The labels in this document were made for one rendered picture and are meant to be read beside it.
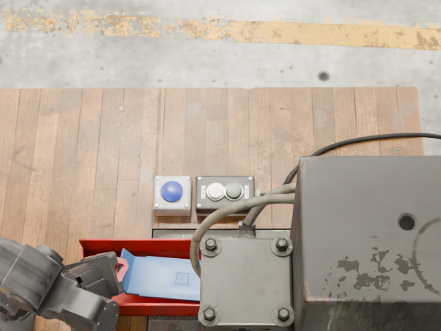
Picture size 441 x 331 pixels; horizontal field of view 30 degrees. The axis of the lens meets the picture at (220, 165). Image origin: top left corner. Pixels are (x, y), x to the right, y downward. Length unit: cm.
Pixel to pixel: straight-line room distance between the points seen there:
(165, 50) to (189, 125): 121
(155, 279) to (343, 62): 151
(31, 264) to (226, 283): 44
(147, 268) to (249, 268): 61
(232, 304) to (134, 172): 78
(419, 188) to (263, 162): 86
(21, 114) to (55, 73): 114
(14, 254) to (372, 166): 62
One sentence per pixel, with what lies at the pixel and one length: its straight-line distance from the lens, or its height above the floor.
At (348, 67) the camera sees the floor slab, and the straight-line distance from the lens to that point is 274.
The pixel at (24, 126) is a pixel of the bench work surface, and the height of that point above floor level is 90.
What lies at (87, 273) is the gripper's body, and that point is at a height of 108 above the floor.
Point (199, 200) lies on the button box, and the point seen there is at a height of 93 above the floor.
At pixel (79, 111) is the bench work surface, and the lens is 162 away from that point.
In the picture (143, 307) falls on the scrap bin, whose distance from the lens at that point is 139.
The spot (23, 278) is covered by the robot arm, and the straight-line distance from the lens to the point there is 118.
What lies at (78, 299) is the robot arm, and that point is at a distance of 120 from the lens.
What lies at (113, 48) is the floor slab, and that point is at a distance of 280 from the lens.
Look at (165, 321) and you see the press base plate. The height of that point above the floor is 90.
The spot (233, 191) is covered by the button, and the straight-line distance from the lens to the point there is 147.
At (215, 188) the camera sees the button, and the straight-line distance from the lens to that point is 147.
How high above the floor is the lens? 227
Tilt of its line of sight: 63 degrees down
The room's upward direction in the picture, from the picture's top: 4 degrees counter-clockwise
